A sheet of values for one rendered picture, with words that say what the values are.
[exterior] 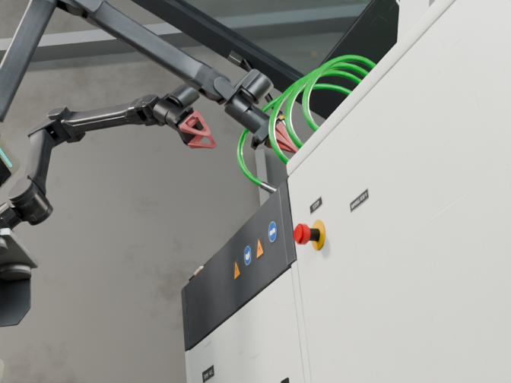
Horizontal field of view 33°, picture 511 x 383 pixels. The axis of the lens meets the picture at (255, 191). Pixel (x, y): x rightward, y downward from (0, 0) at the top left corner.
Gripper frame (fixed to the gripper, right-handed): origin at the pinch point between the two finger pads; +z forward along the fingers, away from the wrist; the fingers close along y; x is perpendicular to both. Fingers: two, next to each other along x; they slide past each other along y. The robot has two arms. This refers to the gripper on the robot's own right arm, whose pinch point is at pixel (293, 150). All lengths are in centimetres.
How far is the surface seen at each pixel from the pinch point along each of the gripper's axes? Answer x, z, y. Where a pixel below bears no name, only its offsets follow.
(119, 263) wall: 165, -57, -14
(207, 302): 8.2, 7.4, -40.4
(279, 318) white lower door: -30, 26, -43
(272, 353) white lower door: -26, 28, -48
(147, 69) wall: 163, -111, 63
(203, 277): 9.5, 2.5, -36.0
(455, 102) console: -90, 30, -23
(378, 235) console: -68, 32, -34
